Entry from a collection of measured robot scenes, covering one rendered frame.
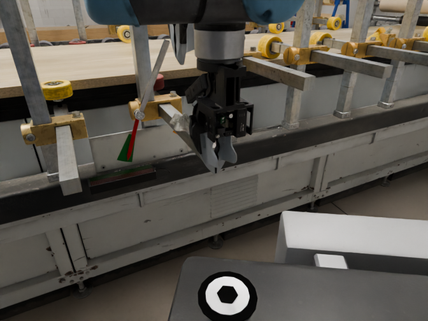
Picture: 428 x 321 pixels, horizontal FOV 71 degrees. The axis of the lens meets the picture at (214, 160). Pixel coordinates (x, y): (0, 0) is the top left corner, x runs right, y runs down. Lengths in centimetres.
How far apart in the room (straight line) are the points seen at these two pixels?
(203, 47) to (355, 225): 33
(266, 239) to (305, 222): 144
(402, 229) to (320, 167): 147
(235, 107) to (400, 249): 33
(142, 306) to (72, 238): 40
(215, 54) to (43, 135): 49
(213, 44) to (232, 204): 110
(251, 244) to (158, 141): 91
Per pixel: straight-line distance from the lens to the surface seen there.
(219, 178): 104
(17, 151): 107
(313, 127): 113
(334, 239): 19
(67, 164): 61
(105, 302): 144
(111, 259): 136
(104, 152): 83
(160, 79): 90
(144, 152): 85
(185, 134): 64
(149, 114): 81
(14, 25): 76
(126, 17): 32
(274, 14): 34
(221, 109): 45
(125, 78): 98
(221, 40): 45
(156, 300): 140
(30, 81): 77
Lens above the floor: 111
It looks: 29 degrees down
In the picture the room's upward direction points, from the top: straight up
